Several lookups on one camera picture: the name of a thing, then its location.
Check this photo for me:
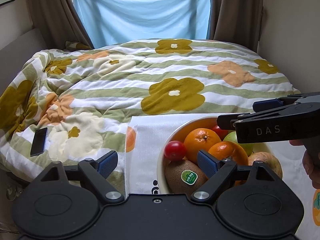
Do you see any large russet apple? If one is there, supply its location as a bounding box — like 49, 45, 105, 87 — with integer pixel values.
248, 152, 283, 179

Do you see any red cherry tomato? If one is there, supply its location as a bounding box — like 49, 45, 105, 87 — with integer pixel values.
211, 125, 229, 141
164, 140, 187, 161

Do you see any floral striped duvet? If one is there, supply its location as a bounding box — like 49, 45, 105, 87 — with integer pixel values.
1, 39, 297, 181

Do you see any orange mandarin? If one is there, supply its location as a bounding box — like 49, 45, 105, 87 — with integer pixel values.
208, 141, 248, 165

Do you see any person hand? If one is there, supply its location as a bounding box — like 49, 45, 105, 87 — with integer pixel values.
289, 139, 320, 190

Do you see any brown curtain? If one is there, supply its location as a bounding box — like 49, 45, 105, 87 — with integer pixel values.
27, 0, 93, 49
209, 0, 263, 51

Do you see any large orange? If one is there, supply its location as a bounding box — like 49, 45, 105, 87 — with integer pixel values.
183, 128, 221, 164

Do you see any yellow duck bowl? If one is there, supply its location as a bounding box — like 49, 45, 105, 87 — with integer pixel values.
157, 114, 274, 194

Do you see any right brown curtain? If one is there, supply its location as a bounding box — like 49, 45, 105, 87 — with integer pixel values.
209, 0, 263, 51

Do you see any grey headboard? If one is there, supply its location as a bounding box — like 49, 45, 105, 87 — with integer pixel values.
0, 28, 47, 94

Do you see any brown kiwi with sticker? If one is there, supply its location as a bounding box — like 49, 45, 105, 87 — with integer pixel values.
165, 159, 208, 195

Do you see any white fruit print cloth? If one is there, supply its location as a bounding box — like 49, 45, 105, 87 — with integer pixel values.
125, 114, 319, 239

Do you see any floral pillow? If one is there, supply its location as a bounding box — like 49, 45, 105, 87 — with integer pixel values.
65, 41, 92, 51

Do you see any green apple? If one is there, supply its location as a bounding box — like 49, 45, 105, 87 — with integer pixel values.
223, 130, 254, 157

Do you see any blue sheet over window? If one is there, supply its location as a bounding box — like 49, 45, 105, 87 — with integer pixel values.
73, 0, 211, 48

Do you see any black smartphone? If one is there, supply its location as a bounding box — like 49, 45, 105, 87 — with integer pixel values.
30, 127, 48, 157

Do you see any left brown curtain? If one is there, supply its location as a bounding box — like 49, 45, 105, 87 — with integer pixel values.
27, 0, 93, 49

